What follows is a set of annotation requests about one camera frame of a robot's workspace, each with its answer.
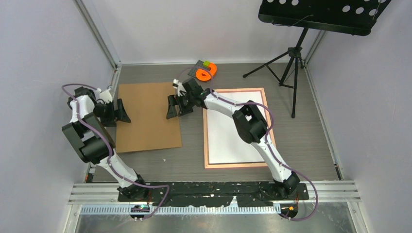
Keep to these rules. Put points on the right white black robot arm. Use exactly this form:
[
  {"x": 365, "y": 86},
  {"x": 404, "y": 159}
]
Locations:
[{"x": 251, "y": 126}]

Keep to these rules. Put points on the cat and books photo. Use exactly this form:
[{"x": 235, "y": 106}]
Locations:
[{"x": 225, "y": 141}]

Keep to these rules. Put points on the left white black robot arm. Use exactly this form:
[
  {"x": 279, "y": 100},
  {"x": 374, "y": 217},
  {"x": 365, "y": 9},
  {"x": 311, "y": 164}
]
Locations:
[{"x": 92, "y": 142}]

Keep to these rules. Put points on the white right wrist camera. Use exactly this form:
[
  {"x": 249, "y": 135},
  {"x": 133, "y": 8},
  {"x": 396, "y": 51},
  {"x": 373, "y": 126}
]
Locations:
[{"x": 180, "y": 90}]

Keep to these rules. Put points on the pink wooden picture frame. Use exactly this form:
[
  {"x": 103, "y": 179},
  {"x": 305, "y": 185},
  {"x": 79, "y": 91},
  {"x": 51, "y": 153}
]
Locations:
[{"x": 238, "y": 165}]

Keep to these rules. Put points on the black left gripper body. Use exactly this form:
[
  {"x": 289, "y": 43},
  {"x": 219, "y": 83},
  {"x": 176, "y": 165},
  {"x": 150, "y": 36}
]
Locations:
[{"x": 107, "y": 112}]

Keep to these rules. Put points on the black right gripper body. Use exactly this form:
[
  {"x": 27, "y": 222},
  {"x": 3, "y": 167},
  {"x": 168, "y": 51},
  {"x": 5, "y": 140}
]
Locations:
[{"x": 184, "y": 104}]

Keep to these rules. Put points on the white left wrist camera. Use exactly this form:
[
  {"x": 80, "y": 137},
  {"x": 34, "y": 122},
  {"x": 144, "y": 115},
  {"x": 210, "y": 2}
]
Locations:
[{"x": 104, "y": 96}]

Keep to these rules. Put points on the brown cardboard backing board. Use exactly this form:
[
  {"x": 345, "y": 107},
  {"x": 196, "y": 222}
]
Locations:
[{"x": 146, "y": 105}]

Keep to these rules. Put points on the black music stand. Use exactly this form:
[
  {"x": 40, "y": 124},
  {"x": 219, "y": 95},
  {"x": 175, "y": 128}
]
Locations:
[{"x": 354, "y": 17}]

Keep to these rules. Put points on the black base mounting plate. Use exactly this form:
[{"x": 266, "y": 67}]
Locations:
[{"x": 216, "y": 194}]

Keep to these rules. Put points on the grey building plate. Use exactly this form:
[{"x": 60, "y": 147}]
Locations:
[{"x": 192, "y": 71}]

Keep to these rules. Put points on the aluminium rail front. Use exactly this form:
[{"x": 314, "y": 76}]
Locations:
[{"x": 102, "y": 198}]

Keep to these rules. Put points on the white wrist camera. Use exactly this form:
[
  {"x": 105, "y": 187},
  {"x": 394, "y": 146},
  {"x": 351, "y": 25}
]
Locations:
[
  {"x": 180, "y": 90},
  {"x": 104, "y": 96}
]

